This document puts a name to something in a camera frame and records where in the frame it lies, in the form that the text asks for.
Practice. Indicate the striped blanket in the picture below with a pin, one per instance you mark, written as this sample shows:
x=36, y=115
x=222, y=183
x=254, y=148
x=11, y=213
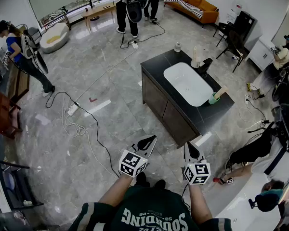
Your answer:
x=187, y=7

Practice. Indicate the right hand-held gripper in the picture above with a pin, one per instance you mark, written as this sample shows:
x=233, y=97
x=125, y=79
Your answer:
x=197, y=173

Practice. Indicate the black tall cabinet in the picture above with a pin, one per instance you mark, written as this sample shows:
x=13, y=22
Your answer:
x=244, y=25

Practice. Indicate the white cabinet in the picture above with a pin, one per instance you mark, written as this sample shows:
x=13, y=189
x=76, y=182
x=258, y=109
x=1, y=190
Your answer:
x=260, y=54

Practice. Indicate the white egg shaped cushion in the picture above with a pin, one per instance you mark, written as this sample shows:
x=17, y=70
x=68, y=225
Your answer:
x=55, y=38

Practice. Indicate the person's right leg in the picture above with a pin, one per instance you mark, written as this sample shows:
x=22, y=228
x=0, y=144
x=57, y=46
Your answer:
x=160, y=184

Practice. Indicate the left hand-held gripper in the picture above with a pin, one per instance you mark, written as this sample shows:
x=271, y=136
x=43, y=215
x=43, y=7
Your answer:
x=132, y=163

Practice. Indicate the black metal shelf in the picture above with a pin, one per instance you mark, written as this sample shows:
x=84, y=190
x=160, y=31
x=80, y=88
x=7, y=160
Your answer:
x=17, y=189

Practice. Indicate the dark vanity cabinet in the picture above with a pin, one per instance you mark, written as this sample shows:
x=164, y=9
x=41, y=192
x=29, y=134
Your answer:
x=159, y=97

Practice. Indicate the person's right forearm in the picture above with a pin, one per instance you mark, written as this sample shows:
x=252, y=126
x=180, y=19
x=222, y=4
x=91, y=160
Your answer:
x=200, y=203

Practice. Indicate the person's green printed shirt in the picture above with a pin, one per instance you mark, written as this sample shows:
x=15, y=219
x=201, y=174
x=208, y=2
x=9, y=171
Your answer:
x=154, y=208

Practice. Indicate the white bathtub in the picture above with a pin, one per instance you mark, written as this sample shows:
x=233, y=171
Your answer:
x=236, y=196

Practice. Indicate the person's leg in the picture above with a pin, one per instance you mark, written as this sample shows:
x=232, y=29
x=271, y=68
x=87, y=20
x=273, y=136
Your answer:
x=142, y=179
x=160, y=184

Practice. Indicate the green hexagonal cup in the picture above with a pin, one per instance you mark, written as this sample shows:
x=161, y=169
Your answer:
x=214, y=100

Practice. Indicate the clear glass jar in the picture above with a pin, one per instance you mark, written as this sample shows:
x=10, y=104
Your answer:
x=177, y=47

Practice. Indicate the orange sofa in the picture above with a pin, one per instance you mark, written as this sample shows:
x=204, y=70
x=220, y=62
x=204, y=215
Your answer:
x=208, y=11

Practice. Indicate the black metal chair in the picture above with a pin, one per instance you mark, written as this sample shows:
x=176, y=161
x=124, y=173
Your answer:
x=225, y=28

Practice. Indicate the brown wooden cabinet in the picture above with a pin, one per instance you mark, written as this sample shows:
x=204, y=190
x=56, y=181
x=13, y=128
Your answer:
x=4, y=109

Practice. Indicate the light wooden table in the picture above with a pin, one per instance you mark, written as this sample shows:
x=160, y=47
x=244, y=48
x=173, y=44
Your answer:
x=98, y=9

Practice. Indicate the person's left forearm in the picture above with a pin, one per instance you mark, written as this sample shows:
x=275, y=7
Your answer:
x=115, y=191

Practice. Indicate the person's left leg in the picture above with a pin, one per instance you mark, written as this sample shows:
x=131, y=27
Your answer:
x=142, y=179

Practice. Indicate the dark rattan chair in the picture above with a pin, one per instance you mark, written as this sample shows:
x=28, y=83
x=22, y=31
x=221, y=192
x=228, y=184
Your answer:
x=236, y=42

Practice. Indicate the white sink basin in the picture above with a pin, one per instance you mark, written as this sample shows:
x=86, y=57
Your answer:
x=185, y=83

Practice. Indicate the white mug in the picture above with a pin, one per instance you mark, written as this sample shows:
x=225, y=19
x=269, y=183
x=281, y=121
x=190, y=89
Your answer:
x=197, y=63

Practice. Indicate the black faucet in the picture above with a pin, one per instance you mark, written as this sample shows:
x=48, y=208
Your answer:
x=204, y=66

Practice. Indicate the white power strip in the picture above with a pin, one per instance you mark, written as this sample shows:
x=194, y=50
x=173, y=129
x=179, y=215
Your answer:
x=135, y=45
x=73, y=108
x=246, y=99

